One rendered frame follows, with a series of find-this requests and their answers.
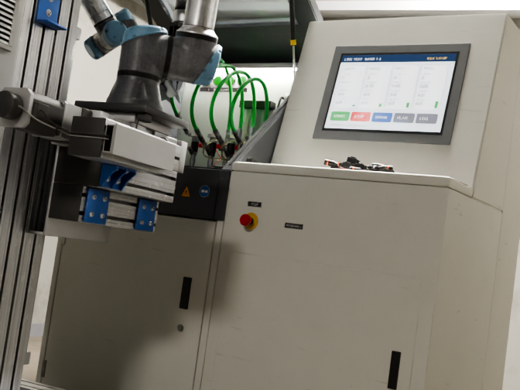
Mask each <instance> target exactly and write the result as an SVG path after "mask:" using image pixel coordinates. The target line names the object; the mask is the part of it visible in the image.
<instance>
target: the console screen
mask: <svg viewBox="0 0 520 390"><path fill-rule="evenodd" d="M470 45H471V43H448V44H414V45H380V46H336V49H335V52H334V57H333V60H332V64H331V67H330V72H329V75H328V78H327V84H326V87H325V90H324V93H323V99H322V102H321V106H320V110H319V114H318V117H317V120H316V125H315V129H314V132H313V139H335V140H351V141H367V142H399V143H415V144H431V145H450V143H451V139H452V134H453V127H454V123H455V120H456V116H457V109H458V104H459V101H460V94H461V90H462V86H463V82H464V75H465V71H466V67H467V61H468V57H469V52H470Z"/></svg>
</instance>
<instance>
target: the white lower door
mask: <svg viewBox="0 0 520 390"><path fill-rule="evenodd" d="M216 228H217V222H216V221H205V220H199V219H192V218H185V217H174V216H166V215H160V214H157V219H156V229H155V232H154V233H152V232H146V231H136V230H130V229H124V228H119V227H111V230H110V234H109V240H108V242H102V241H88V240H81V239H74V238H62V242H61V244H63V248H62V253H61V258H60V267H59V273H58V278H57V283H56V292H55V297H54V303H53V312H52V317H51V322H50V332H49V336H48V342H47V347H46V356H45V360H43V365H42V370H41V375H40V377H42V381H41V384H44V385H50V386H53V387H57V388H62V389H66V390H193V386H194V380H195V374H196V369H197V359H198V353H199V347H200V337H201V331H202V326H203V320H204V310H205V304H206V298H207V288H208V282H209V277H210V267H211V261H212V255H213V250H214V239H215V234H216Z"/></svg>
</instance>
